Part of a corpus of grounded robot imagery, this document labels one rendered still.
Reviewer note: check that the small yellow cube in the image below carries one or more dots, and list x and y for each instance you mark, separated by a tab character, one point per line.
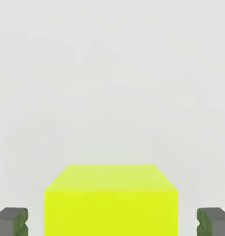
111	210

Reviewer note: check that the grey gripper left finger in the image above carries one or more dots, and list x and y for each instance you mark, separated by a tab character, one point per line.
7	222

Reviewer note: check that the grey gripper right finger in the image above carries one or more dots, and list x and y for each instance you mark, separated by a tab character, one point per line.
216	222

